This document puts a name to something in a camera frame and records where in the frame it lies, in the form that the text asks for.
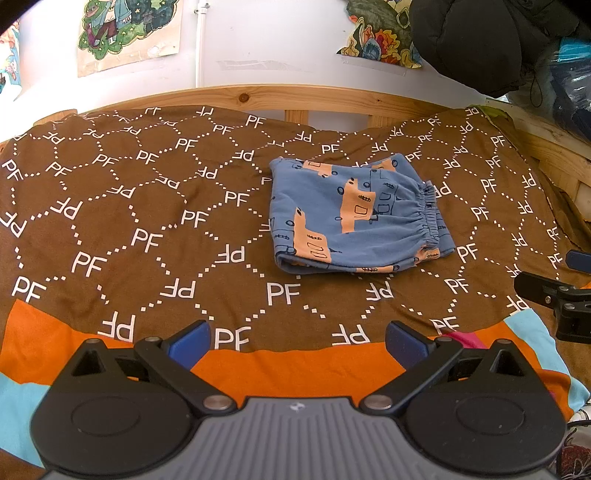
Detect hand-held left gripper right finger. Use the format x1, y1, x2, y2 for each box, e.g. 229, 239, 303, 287
359, 320, 539, 414

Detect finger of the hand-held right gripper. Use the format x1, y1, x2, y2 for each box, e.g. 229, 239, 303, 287
515, 271, 591, 306
567, 249, 591, 274

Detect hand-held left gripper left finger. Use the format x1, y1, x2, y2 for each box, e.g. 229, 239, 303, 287
55, 320, 237, 414

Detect blue printed pants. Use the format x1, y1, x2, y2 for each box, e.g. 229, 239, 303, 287
269, 154, 455, 274

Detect white floral bed sheet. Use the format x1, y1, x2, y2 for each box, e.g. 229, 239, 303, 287
560, 405, 591, 480

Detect brown printed blanket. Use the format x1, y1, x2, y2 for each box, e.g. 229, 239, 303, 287
0, 104, 583, 472

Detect blue plastic bag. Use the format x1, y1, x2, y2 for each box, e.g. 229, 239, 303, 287
547, 36, 591, 141

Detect black jacket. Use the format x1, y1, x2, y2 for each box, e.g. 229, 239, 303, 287
410, 0, 585, 99

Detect wooden bed frame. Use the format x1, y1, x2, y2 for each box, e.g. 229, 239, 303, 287
33, 84, 591, 206

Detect colourful floral wall poster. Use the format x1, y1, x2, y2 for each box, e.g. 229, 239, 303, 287
336, 0, 424, 71

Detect white wall pipe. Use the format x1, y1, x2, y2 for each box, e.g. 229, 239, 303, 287
193, 0, 211, 89

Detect green frog wall poster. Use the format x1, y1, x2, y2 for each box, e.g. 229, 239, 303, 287
78, 0, 184, 78

